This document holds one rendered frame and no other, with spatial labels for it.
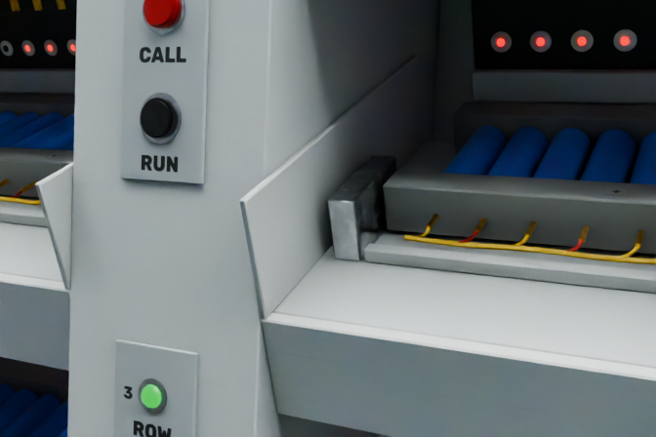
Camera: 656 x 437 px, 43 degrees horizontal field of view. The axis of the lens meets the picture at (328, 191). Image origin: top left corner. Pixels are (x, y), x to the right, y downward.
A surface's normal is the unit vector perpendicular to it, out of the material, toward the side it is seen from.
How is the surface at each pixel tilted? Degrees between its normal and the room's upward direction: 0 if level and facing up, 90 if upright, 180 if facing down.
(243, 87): 90
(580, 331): 22
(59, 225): 90
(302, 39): 90
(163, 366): 90
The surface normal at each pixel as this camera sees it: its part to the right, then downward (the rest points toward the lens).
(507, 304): -0.12, -0.91
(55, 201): 0.90, 0.07
